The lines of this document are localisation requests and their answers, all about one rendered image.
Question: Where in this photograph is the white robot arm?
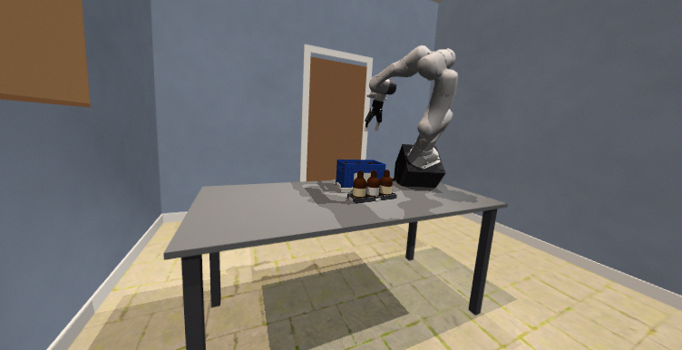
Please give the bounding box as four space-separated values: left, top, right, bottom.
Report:
367 45 458 170

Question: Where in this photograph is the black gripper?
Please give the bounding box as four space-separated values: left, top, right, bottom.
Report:
364 100 384 131

